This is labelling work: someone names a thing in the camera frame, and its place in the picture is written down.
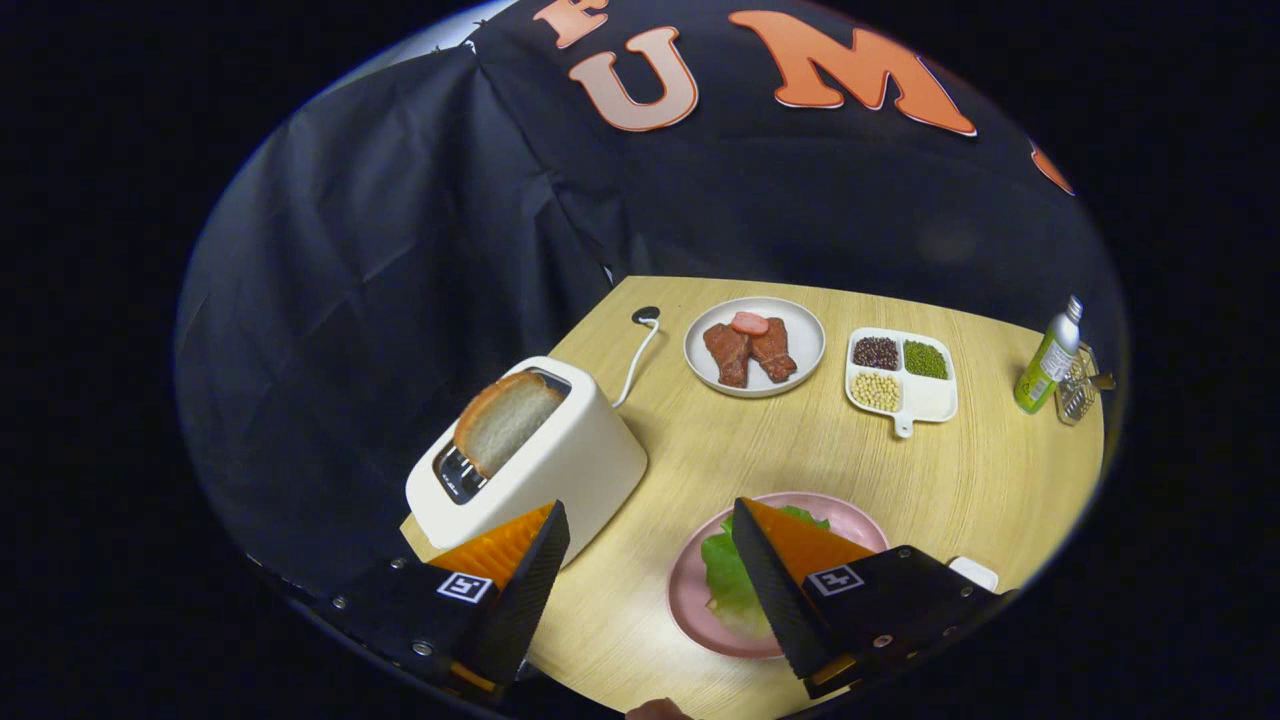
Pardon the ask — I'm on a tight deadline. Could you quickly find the green label metal bottle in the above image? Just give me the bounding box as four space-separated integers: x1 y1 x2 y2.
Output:
1014 296 1084 415

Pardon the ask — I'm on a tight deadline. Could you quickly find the pile of soybeans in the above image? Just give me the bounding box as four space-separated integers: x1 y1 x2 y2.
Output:
850 372 902 412

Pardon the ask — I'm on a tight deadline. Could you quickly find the metal wire basket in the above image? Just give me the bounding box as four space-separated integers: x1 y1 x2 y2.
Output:
1056 343 1116 427

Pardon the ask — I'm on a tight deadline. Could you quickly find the white toaster cable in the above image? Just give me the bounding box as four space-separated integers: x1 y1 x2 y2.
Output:
612 318 663 409

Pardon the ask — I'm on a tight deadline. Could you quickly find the pink round plate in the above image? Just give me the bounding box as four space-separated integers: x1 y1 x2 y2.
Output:
668 491 891 660

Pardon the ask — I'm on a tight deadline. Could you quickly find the round white plate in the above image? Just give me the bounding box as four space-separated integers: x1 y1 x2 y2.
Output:
684 297 827 399

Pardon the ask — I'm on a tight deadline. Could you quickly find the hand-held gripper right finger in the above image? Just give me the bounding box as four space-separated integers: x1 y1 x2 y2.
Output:
732 497 1003 701

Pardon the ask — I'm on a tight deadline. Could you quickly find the white divided bean tray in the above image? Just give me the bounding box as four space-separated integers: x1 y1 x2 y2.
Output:
845 327 959 439

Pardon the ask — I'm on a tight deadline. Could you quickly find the toasted bread slice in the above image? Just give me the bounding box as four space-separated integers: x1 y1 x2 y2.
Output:
453 371 567 479

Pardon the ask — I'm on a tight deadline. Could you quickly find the green lettuce leaf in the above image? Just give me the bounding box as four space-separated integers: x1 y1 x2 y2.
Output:
700 505 831 626

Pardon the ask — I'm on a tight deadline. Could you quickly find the white toaster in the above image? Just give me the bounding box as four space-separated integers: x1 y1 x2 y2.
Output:
405 356 649 566

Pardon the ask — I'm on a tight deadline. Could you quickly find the black backdrop cloth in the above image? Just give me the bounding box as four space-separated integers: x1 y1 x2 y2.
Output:
175 0 1126 601

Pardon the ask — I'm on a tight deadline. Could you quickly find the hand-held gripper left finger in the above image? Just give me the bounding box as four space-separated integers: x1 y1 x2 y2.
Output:
318 500 571 703

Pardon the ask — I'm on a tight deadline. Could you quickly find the brown meat piece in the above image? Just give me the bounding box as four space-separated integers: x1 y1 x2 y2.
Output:
750 318 799 384
703 323 752 389

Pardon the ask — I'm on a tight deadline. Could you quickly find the white rounded rectangular plate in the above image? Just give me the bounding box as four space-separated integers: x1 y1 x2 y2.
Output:
948 556 1000 593

